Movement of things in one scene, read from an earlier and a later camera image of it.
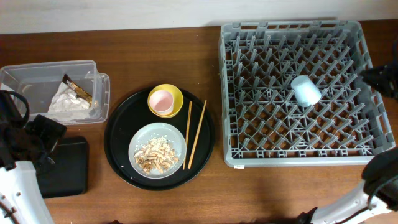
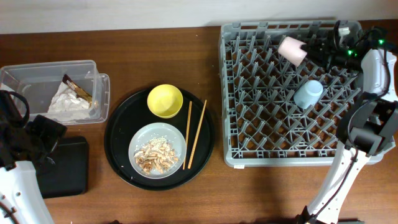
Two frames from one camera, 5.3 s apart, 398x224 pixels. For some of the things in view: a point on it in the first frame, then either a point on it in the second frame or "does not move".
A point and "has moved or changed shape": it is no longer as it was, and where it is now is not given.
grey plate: x=151 y=130 does not move
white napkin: x=66 y=102 does not move
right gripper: x=374 y=76 to x=315 y=50
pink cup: x=161 y=102 to x=289 y=50
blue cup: x=306 y=93 has moved or changed shape
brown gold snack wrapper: x=77 y=90 does not move
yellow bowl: x=177 y=96 does not move
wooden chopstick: x=196 y=135 does not move
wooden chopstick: x=187 y=134 does not move
